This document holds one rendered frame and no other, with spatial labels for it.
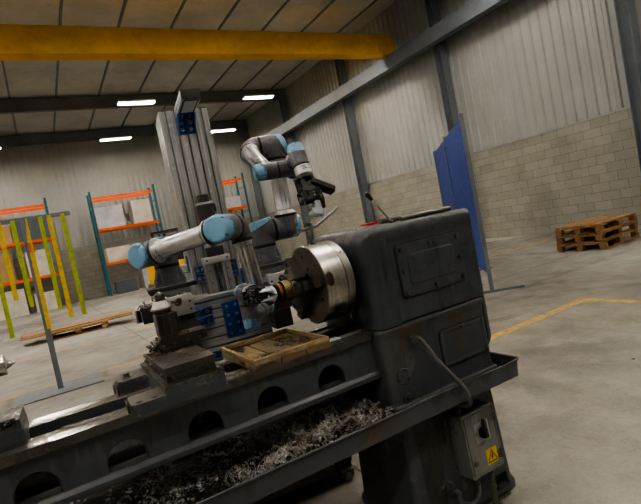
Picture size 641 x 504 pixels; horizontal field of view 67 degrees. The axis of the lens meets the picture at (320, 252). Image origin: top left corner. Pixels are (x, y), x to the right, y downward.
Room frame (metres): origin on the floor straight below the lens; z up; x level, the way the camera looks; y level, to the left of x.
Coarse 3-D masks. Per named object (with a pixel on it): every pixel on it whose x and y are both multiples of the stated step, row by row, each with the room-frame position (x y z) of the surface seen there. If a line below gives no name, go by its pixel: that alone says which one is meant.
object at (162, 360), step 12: (192, 348) 1.68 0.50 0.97; (144, 360) 1.77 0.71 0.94; (156, 360) 1.60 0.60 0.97; (168, 360) 1.56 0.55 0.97; (180, 360) 1.53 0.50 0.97; (192, 360) 1.50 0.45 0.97; (204, 360) 1.51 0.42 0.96; (156, 372) 1.61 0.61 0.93; (168, 372) 1.46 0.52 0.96; (180, 372) 1.48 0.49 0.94; (192, 372) 1.50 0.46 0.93
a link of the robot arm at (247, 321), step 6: (240, 306) 2.06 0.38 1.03; (246, 306) 2.04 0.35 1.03; (252, 306) 2.05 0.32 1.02; (258, 306) 2.11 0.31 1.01; (246, 312) 2.04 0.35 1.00; (252, 312) 2.04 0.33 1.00; (258, 312) 2.07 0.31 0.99; (264, 312) 2.12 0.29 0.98; (246, 318) 2.04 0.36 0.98; (252, 318) 2.04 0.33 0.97; (258, 318) 2.06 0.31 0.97; (246, 324) 2.05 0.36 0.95; (252, 324) 2.04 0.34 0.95; (258, 324) 2.05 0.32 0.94
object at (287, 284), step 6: (282, 282) 1.85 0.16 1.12; (288, 282) 1.86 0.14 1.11; (294, 282) 1.88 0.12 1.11; (276, 288) 1.83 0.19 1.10; (282, 288) 1.84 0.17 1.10; (288, 288) 1.84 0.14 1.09; (294, 288) 1.84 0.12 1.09; (282, 294) 1.83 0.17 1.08; (288, 294) 1.84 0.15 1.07; (294, 294) 1.84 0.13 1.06; (276, 300) 1.85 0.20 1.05; (282, 300) 1.84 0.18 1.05; (288, 300) 1.85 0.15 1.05
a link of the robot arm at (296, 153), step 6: (294, 144) 2.09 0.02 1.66; (300, 144) 2.10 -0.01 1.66; (288, 150) 2.10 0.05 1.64; (294, 150) 2.08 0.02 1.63; (300, 150) 2.08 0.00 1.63; (288, 156) 2.12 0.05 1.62; (294, 156) 2.08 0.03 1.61; (300, 156) 2.07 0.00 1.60; (306, 156) 2.09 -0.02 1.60; (288, 162) 2.13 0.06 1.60; (294, 162) 2.07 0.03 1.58; (300, 162) 2.06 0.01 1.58; (306, 162) 2.07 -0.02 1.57
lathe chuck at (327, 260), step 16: (304, 256) 1.90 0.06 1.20; (320, 256) 1.83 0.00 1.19; (336, 256) 1.85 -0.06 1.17; (304, 272) 1.93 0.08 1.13; (320, 272) 1.81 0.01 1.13; (336, 272) 1.81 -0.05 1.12; (320, 288) 1.83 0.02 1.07; (336, 288) 1.80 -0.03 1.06; (320, 304) 1.86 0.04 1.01; (336, 304) 1.82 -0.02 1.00; (320, 320) 1.88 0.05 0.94
